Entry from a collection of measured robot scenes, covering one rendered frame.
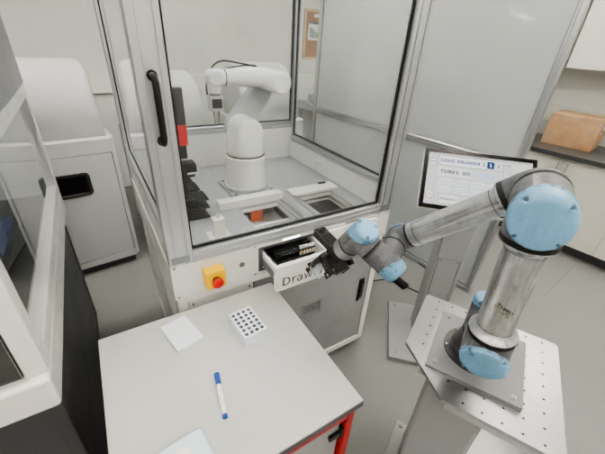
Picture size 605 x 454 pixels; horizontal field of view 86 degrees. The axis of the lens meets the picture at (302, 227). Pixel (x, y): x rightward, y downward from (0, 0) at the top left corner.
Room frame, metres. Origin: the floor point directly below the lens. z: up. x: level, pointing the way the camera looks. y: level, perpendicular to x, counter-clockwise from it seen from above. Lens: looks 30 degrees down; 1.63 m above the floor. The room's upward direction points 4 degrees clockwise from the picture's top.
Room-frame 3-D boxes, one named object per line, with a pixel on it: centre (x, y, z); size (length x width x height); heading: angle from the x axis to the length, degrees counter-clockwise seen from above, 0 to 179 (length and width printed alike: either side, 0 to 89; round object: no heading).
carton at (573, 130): (3.21, -2.52, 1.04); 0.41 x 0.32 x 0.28; 40
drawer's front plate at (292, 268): (1.00, -0.03, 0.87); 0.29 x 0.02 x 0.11; 123
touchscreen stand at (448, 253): (1.51, -0.83, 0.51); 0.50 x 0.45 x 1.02; 169
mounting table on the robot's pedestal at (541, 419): (0.73, -0.61, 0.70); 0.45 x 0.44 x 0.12; 60
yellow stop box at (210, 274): (0.91, 0.30, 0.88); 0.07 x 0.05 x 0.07; 123
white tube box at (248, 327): (0.78, 0.16, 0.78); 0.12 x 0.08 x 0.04; 39
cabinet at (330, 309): (1.53, 0.26, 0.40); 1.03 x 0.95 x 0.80; 123
